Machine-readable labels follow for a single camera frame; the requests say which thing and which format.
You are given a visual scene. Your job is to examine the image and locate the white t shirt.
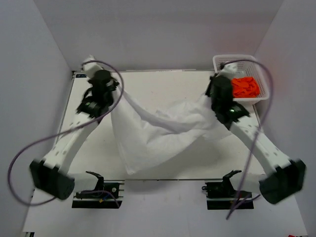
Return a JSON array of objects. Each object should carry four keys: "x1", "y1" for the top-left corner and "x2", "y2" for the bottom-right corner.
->
[{"x1": 111, "y1": 92, "x2": 231, "y2": 174}]

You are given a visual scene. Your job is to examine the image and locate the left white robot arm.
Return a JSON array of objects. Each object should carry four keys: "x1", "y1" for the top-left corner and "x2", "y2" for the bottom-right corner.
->
[{"x1": 30, "y1": 70, "x2": 119, "y2": 200}]

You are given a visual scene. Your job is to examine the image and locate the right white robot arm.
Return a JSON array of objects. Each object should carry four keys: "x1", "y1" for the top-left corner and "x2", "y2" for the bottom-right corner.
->
[{"x1": 205, "y1": 75, "x2": 306, "y2": 204}]

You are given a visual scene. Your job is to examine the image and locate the orange t shirt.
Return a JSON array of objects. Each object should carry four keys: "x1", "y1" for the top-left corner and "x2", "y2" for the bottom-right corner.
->
[{"x1": 231, "y1": 77, "x2": 260, "y2": 98}]

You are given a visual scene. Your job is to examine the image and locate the blue label sticker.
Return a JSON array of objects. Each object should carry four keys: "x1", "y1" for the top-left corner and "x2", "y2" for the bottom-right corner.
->
[{"x1": 75, "y1": 74, "x2": 86, "y2": 78}]

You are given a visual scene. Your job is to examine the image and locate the white plastic basket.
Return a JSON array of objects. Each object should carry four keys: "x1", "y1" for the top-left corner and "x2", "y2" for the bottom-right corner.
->
[{"x1": 213, "y1": 54, "x2": 270, "y2": 106}]

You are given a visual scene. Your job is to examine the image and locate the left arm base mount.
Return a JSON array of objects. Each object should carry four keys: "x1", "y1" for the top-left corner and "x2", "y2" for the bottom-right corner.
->
[{"x1": 72, "y1": 171, "x2": 124, "y2": 209}]

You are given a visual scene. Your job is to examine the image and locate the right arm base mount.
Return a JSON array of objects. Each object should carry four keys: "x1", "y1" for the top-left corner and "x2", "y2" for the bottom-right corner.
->
[{"x1": 201, "y1": 170, "x2": 241, "y2": 210}]

